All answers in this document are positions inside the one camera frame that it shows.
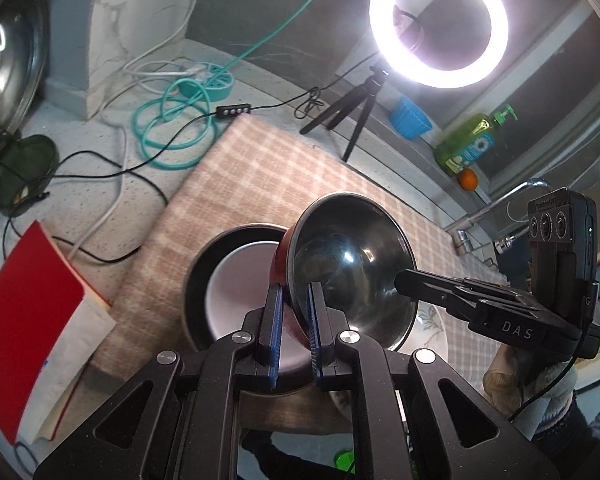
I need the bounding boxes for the teal hose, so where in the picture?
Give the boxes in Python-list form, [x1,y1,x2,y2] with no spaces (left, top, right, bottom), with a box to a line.
[132,0,353,171]

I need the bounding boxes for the black ring light cable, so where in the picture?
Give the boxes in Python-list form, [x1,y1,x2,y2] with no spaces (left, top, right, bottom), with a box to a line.
[2,60,381,266]

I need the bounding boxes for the green dish soap bottle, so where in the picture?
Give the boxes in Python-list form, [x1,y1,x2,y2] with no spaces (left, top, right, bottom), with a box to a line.
[432,104,520,178]

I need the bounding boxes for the teal hose reel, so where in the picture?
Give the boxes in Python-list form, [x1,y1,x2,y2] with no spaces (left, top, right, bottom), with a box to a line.
[179,62,234,106]

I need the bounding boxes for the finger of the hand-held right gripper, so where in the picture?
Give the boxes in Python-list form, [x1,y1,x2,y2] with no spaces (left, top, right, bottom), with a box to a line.
[394,269,541,328]

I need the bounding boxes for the red notebook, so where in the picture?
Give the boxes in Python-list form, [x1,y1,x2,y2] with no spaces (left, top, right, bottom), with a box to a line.
[0,220,118,446]

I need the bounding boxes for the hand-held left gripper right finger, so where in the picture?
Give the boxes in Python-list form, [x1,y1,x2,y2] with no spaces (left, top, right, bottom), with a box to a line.
[306,281,566,480]

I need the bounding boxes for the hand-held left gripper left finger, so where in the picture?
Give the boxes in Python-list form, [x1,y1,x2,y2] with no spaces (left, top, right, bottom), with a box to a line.
[32,282,287,480]

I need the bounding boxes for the blue plastic basket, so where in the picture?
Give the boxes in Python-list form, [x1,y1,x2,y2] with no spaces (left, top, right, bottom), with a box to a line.
[387,95,433,140]

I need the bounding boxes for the white leaf print plate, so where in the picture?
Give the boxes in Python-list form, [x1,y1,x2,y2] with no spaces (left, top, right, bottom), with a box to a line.
[330,305,449,411]

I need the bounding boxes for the white ring light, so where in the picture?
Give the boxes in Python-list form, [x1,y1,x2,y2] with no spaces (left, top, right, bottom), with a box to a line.
[369,0,510,88]

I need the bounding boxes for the black rimmed white plate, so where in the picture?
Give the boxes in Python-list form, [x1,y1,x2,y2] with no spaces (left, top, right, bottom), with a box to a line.
[182,223,321,393]

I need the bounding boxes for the red steel bowl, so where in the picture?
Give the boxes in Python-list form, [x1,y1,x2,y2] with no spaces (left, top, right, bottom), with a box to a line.
[268,192,418,353]

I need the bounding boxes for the white cable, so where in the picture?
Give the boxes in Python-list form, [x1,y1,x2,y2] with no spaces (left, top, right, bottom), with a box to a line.
[75,0,211,261]

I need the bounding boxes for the chrome faucet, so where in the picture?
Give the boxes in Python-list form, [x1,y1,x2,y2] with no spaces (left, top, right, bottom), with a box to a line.
[442,177,551,256]

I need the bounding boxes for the black tripod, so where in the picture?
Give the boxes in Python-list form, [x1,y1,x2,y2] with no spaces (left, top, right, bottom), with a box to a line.
[300,62,391,163]

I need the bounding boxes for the plaid table cloth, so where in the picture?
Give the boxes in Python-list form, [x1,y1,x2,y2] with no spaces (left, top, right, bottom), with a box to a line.
[92,119,511,433]

